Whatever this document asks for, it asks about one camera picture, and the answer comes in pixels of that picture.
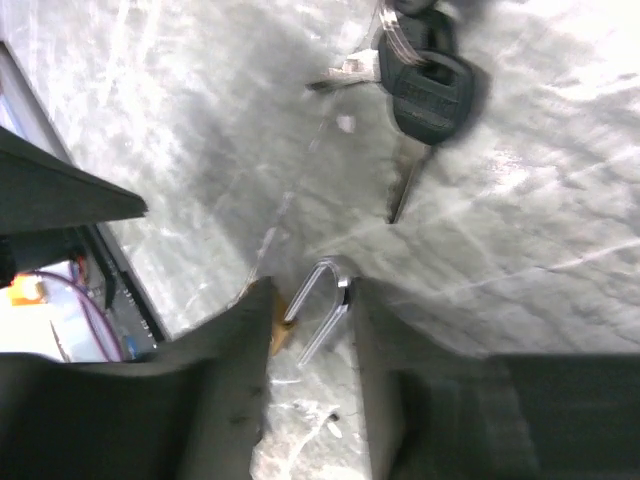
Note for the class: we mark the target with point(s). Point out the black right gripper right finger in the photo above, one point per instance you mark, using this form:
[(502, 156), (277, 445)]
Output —
[(433, 413)]

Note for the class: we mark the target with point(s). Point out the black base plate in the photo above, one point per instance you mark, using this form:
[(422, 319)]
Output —
[(126, 302)]

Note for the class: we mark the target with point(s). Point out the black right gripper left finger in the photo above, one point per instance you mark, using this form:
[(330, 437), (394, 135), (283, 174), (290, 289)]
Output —
[(191, 409)]

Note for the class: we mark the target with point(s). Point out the brass padlock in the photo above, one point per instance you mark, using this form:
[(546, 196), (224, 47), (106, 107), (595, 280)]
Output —
[(316, 309)]

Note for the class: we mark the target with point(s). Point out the black head key pair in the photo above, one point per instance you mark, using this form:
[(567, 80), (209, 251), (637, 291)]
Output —
[(432, 90)]

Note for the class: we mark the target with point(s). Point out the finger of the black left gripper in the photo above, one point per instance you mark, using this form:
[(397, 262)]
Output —
[(40, 192)]

